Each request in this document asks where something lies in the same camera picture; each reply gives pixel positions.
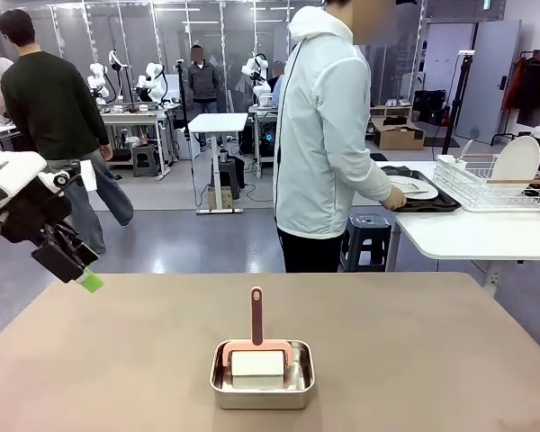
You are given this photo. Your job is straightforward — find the person in grey jacket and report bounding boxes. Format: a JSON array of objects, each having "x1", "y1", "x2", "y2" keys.
[{"x1": 187, "y1": 43, "x2": 221, "y2": 149}]

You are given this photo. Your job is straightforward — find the person in blue shirt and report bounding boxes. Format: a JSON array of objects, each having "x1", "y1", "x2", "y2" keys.
[{"x1": 265, "y1": 60, "x2": 286, "y2": 110}]

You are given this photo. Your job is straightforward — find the man in dark sweater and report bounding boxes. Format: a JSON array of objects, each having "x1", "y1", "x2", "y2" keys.
[{"x1": 0, "y1": 8, "x2": 135, "y2": 256}]

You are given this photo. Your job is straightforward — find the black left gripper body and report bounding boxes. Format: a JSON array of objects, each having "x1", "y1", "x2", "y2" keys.
[{"x1": 2, "y1": 178, "x2": 81, "y2": 248}]

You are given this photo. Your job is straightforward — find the person in white jacket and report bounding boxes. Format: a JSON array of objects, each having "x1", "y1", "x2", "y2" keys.
[{"x1": 273, "y1": 0, "x2": 400, "y2": 275}]

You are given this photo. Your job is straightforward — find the person's right forearm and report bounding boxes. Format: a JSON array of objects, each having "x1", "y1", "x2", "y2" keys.
[{"x1": 355, "y1": 164, "x2": 394, "y2": 204}]

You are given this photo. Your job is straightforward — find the orange hanging garment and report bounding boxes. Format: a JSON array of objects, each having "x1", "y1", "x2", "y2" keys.
[{"x1": 501, "y1": 57, "x2": 528, "y2": 114}]

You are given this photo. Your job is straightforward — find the dark step stool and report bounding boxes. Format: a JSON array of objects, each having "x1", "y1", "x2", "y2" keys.
[{"x1": 131, "y1": 143, "x2": 159, "y2": 178}]

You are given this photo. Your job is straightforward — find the rectangular stainless steel tray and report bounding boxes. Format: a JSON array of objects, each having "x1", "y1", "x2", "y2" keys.
[{"x1": 209, "y1": 339, "x2": 317, "y2": 410}]

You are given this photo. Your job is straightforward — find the black folded mat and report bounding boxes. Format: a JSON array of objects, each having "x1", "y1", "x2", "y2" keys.
[{"x1": 379, "y1": 165, "x2": 418, "y2": 177}]

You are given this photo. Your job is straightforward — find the stacked black cases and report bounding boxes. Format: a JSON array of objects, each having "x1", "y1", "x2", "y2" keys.
[{"x1": 412, "y1": 88, "x2": 447, "y2": 126}]

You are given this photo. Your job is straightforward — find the small cardboard box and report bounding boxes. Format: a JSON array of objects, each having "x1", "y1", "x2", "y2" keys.
[{"x1": 206, "y1": 184, "x2": 234, "y2": 211}]

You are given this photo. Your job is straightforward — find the pink lint roller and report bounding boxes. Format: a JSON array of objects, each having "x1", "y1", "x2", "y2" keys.
[{"x1": 220, "y1": 286, "x2": 295, "y2": 378}]

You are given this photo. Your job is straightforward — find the low shoe shelf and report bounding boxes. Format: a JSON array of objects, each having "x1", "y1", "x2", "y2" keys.
[{"x1": 368, "y1": 98, "x2": 415, "y2": 119}]

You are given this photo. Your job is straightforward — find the black clothes rack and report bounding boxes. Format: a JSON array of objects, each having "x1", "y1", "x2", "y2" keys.
[{"x1": 490, "y1": 49, "x2": 540, "y2": 148}]

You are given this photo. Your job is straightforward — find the open cardboard box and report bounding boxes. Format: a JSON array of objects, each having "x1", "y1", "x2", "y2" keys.
[{"x1": 371, "y1": 115, "x2": 427, "y2": 151}]

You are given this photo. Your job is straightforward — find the white side table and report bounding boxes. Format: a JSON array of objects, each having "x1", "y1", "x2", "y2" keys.
[{"x1": 377, "y1": 159, "x2": 540, "y2": 298}]

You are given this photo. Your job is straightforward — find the white lab workbench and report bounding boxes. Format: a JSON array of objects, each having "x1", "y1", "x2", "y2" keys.
[{"x1": 99, "y1": 102, "x2": 182, "y2": 181}]

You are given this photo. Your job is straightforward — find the grey blue door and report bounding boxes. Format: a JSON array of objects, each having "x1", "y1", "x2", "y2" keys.
[{"x1": 455, "y1": 20, "x2": 522, "y2": 146}]

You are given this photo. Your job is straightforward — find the white wire dish rack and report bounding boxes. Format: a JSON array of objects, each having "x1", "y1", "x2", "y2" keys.
[{"x1": 434, "y1": 152, "x2": 540, "y2": 212}]

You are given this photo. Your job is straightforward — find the grey plastic stool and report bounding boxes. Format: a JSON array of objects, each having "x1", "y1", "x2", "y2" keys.
[{"x1": 339, "y1": 213, "x2": 392, "y2": 274}]

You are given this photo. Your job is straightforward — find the white standing desk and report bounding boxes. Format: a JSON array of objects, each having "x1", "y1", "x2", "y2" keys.
[{"x1": 187, "y1": 112, "x2": 249, "y2": 215}]

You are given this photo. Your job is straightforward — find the black tripod stand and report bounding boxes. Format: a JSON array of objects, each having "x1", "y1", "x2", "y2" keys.
[{"x1": 440, "y1": 49, "x2": 477, "y2": 157}]

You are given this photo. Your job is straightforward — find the black bin under desk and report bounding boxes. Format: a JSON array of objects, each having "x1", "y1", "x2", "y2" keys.
[{"x1": 213, "y1": 152, "x2": 248, "y2": 200}]

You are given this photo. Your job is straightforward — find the person's right hand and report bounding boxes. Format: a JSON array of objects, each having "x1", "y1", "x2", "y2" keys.
[{"x1": 382, "y1": 184, "x2": 409, "y2": 212}]

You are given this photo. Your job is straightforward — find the black hanging garment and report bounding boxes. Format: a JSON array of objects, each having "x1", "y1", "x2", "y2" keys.
[{"x1": 516, "y1": 57, "x2": 540, "y2": 128}]

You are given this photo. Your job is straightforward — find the black serving tray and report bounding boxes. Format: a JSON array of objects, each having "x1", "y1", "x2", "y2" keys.
[{"x1": 381, "y1": 173, "x2": 463, "y2": 214}]

